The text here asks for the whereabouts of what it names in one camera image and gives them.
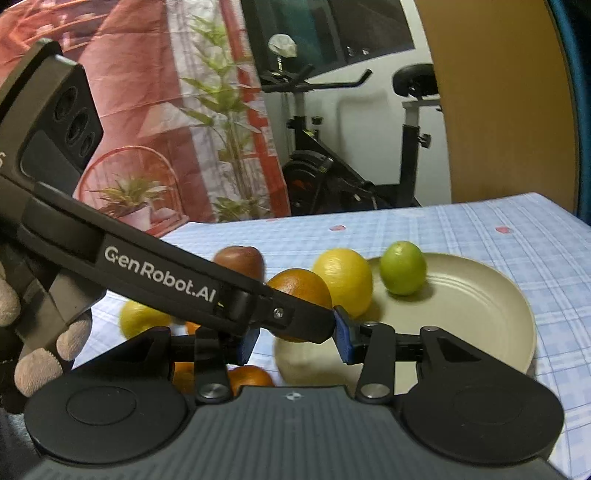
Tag dark window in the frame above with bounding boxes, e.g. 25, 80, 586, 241
240, 0, 416, 70

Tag green lime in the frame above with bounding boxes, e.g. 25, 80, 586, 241
379, 241, 428, 296

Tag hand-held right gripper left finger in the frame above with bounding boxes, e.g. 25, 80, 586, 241
108, 323, 262, 404

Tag wooden board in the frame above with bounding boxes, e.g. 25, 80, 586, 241
416, 0, 578, 215

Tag white cloth cover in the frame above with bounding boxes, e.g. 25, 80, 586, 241
268, 34, 297, 58

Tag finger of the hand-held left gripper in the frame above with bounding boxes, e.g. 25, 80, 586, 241
220, 287, 336, 345

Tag red apple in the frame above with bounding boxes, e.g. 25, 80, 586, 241
213, 246, 265, 283

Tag cream round plate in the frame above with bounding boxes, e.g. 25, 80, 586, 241
272, 253, 537, 398

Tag large yellow lemon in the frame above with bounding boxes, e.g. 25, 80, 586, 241
312, 248, 374, 319

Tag person's left hand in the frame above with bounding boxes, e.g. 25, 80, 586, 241
0, 247, 95, 416

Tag printed backdrop cloth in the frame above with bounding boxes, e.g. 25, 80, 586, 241
0, 0, 291, 241

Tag blue curtain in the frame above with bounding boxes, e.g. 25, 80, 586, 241
547, 0, 591, 232

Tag black exercise bike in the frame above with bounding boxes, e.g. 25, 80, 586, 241
259, 62, 444, 217

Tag blue plaid tablecloth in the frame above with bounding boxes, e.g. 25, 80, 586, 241
74, 191, 591, 480

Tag small yellow lemon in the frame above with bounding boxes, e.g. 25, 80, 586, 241
119, 300, 175, 339

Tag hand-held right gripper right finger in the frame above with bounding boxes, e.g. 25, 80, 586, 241
333, 305, 490, 403

